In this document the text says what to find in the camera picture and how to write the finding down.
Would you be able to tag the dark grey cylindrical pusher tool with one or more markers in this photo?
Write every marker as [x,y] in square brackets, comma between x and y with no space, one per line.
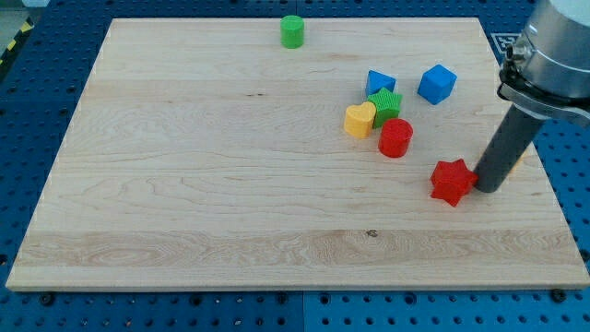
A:
[515,133]

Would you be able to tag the red star block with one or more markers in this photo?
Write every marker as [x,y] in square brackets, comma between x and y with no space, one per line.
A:
[451,181]

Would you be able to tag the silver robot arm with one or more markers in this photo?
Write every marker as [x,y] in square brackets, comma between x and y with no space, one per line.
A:
[545,76]

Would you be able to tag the green star block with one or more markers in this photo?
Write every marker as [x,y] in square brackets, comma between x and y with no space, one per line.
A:
[387,104]

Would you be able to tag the white fiducial marker tag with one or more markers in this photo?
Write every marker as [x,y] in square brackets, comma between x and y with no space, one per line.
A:
[500,42]

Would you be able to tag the blue cube block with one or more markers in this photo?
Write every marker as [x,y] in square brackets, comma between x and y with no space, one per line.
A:
[437,84]

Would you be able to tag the red cylinder block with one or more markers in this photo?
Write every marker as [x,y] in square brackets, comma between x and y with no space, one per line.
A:
[395,138]

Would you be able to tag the blue triangular block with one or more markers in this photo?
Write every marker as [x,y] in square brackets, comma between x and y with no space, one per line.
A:
[376,81]

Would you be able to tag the yellow heart block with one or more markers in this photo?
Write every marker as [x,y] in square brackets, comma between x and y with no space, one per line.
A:
[359,119]

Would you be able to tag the green cylinder block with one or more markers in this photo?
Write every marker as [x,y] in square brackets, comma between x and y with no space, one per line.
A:
[292,31]

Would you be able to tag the light wooden board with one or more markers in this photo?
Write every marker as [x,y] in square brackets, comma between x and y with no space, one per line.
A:
[205,156]

